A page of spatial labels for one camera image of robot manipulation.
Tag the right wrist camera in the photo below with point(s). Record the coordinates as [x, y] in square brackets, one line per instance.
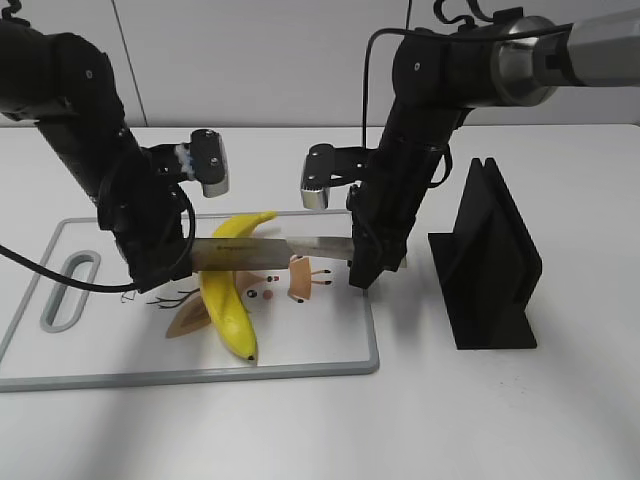
[327, 167]

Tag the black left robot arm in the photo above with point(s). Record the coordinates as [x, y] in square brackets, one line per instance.
[66, 86]

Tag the white-handled kitchen knife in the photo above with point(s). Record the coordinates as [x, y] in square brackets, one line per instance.
[254, 254]

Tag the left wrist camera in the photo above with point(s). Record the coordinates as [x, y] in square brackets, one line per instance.
[203, 159]

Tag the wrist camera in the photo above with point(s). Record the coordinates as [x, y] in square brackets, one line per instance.
[203, 159]
[327, 167]

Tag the yellow plastic banana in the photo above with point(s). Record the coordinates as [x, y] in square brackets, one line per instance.
[221, 298]

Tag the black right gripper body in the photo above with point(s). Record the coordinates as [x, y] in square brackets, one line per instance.
[385, 206]

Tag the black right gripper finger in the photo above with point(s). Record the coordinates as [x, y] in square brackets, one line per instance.
[368, 263]
[394, 257]

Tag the black knife stand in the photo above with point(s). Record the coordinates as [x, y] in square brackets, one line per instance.
[488, 265]

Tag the white deer cutting board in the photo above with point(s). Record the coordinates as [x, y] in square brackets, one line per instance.
[309, 322]

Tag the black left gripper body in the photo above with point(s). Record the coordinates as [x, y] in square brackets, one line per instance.
[139, 200]

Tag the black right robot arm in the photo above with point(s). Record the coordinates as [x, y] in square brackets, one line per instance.
[514, 60]

